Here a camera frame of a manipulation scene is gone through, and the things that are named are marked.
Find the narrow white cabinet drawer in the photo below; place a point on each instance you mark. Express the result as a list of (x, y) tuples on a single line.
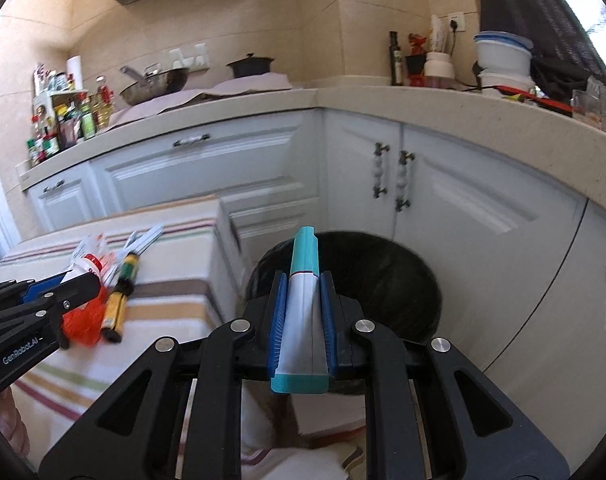
[(63, 210)]

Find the yellow and black tube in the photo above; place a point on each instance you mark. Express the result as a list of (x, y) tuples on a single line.
[(114, 310)]

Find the white wall hook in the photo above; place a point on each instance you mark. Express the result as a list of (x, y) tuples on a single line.
[(199, 54), (176, 56)]

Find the grey stove cover cloth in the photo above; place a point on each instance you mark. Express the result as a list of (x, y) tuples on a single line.
[(218, 95)]

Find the group of condiment bottles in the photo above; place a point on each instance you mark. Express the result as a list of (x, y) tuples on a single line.
[(65, 120)]

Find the teal and white tube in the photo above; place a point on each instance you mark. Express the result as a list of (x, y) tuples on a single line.
[(300, 310)]

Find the white wall socket with plug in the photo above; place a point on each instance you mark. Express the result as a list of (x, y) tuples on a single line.
[(455, 22)]

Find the black holder with red items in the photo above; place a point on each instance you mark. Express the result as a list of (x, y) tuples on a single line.
[(416, 62)]

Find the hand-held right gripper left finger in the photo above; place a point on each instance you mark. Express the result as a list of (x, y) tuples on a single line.
[(277, 330)]

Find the clear glass container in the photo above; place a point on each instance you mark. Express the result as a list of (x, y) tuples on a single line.
[(598, 107)]

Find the white cabinet door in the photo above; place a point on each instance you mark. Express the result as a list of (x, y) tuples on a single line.
[(473, 240), (358, 185)]

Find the steel wok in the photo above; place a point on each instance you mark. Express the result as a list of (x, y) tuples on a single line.
[(155, 85)]

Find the black pot with lid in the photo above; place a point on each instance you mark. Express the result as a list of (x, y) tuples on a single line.
[(250, 66)]

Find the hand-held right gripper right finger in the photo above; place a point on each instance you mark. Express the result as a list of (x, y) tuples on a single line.
[(329, 330)]

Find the white paper towel roll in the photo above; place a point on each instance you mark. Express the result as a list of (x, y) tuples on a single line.
[(75, 72)]

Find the red and black tool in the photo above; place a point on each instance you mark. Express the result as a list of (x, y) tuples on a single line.
[(538, 99)]

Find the dark grey curtain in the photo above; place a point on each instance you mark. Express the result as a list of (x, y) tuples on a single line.
[(533, 10)]

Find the stack of white bowls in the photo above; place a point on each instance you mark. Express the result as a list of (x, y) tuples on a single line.
[(503, 60)]

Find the white tube with green print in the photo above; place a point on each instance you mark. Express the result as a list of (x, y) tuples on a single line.
[(145, 240)]

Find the striped tablecloth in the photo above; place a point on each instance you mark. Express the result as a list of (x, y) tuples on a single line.
[(173, 280)]

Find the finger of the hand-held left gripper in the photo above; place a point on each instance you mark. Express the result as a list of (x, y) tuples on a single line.
[(78, 287), (38, 291)]

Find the black trash bin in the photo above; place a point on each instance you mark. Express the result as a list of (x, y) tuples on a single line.
[(383, 285)]

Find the white jar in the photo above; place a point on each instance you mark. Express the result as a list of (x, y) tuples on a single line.
[(438, 70)]

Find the dark glass oil bottle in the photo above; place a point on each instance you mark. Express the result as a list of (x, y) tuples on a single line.
[(395, 60)]

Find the wide white cabinet drawer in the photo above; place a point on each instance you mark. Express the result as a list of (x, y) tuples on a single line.
[(208, 175)]

